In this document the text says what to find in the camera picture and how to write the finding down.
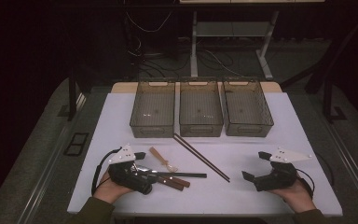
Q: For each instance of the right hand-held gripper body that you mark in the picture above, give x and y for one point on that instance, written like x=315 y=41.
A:
x=282 y=177

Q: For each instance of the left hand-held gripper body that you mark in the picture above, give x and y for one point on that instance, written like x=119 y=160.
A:
x=121 y=174

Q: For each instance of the smoked translucent plastic bin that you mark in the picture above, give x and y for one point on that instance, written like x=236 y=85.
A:
x=161 y=132
x=245 y=109
x=200 y=109

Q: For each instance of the brown chopstick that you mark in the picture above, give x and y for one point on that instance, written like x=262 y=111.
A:
x=203 y=157
x=200 y=159

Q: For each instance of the person's left hand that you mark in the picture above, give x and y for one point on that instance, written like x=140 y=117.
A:
x=108 y=191

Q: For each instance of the person's right hand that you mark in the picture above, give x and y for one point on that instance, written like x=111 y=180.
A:
x=295 y=196

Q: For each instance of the white foam board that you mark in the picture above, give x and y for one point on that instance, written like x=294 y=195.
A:
x=230 y=199

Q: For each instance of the black metal stand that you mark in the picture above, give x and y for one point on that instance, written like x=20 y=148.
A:
x=327 y=99
x=72 y=99

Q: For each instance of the grey metal leg desk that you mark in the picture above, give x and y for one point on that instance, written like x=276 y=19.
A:
x=193 y=46

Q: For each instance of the aluminium floor rail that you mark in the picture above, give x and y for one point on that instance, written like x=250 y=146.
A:
x=42 y=183
x=354 y=174

